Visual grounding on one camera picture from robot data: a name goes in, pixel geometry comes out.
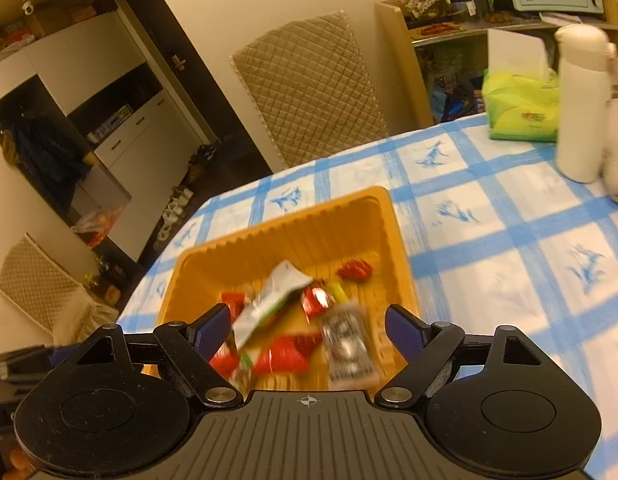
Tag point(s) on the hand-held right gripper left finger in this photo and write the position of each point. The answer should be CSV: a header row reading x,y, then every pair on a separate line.
x,y
214,330

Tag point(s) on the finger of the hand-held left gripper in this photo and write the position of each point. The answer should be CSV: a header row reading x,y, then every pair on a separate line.
x,y
61,352

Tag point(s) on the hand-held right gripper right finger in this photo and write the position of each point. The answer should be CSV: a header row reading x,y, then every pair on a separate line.
x,y
404,330

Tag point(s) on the small red snack packet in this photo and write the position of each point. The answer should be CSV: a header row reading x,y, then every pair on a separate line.
x,y
224,364

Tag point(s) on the small green yellow snack packet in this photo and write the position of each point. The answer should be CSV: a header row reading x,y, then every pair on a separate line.
x,y
246,372

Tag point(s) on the dark clear snack packet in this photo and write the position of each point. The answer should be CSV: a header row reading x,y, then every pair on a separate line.
x,y
346,345

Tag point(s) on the silver green snack pouch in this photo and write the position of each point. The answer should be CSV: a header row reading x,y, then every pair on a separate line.
x,y
269,300

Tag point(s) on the small green orange candy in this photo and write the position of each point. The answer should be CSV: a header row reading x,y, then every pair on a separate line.
x,y
337,291

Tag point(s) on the small red foil candy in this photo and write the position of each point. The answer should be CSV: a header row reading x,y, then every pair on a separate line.
x,y
316,300

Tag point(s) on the orange plastic tray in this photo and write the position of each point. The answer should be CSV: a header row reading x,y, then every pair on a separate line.
x,y
289,230

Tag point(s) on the beige quilted chair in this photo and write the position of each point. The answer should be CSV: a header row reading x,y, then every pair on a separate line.
x,y
34,280
309,90

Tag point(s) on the dark glass bottles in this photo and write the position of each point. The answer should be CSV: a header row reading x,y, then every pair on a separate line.
x,y
111,290

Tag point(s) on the blue checked tablecloth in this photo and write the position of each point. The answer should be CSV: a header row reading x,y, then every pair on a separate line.
x,y
489,270

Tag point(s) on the row of shoes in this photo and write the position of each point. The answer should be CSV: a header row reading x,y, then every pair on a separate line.
x,y
171,210

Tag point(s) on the red plastic bag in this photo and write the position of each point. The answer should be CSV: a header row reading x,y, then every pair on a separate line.
x,y
99,225

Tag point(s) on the dark jacket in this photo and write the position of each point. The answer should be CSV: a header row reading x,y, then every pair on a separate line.
x,y
44,155

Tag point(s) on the dark door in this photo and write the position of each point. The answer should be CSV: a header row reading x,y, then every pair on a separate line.
x,y
189,110

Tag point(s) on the blue bag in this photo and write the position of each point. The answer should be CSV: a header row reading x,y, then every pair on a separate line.
x,y
459,102

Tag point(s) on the green tissue pack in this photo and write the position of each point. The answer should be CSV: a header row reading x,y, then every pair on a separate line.
x,y
519,115

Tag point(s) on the wooden shelf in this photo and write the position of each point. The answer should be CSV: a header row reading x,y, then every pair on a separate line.
x,y
396,50

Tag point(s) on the white thermos bottle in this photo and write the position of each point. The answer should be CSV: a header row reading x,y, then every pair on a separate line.
x,y
581,110

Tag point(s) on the plate of red food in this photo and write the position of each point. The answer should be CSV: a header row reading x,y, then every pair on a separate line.
x,y
436,28

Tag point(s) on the white cabinet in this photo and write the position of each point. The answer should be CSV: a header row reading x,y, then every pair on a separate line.
x,y
89,50

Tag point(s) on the cardboard boxes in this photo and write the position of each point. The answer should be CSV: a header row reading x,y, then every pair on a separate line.
x,y
54,20

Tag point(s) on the white security camera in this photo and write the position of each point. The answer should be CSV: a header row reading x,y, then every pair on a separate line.
x,y
28,7

